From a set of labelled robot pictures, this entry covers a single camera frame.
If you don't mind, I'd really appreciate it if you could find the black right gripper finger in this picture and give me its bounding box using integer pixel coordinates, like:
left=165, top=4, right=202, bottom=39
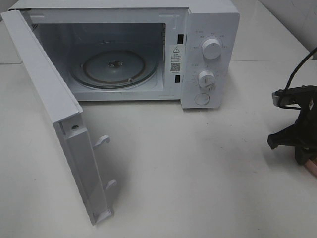
left=267, top=124, right=301, bottom=149

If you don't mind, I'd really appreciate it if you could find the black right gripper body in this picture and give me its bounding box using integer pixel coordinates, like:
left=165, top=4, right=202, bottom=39
left=292, top=86, right=317, bottom=165

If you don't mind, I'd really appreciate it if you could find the pink round plate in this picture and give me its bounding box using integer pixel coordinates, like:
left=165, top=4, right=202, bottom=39
left=305, top=158, right=317, bottom=177

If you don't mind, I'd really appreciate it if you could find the round white door button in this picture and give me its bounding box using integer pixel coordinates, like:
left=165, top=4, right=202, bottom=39
left=195, top=93, right=210, bottom=106

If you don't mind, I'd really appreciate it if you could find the white microwave door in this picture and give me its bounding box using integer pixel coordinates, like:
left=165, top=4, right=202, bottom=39
left=1, top=10, right=112, bottom=225

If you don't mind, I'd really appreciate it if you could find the upper white power knob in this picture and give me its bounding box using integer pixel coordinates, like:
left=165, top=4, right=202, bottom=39
left=201, top=37, right=222, bottom=60

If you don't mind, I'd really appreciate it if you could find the white microwave oven body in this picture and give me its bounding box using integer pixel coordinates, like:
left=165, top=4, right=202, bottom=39
left=5, top=0, right=240, bottom=109

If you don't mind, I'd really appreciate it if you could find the white warning label sticker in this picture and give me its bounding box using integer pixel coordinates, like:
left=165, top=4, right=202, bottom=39
left=168, top=44, right=184, bottom=74

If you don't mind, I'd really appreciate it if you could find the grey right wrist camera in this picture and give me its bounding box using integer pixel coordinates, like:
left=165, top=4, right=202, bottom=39
left=272, top=87, right=300, bottom=109

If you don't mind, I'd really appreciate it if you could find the black camera cable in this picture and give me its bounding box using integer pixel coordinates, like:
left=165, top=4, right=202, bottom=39
left=277, top=46, right=317, bottom=110

